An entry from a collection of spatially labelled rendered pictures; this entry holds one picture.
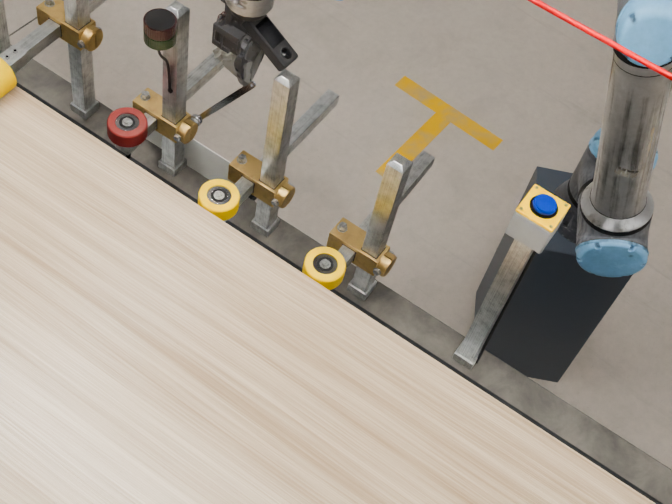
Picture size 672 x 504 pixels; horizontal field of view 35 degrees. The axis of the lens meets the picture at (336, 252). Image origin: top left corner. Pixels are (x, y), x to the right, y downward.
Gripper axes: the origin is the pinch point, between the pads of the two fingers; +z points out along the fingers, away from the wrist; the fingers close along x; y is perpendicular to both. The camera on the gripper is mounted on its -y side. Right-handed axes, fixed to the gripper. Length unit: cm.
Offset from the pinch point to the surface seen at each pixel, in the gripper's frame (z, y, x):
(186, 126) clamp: 12.6, 8.2, 8.4
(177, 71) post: -2.9, 10.5, 9.3
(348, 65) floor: 100, 27, -107
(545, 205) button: -25, -64, 8
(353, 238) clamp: 13.7, -33.6, 8.4
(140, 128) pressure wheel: 9.0, 12.9, 17.3
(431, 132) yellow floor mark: 99, -10, -100
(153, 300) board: 9.3, -14.0, 46.2
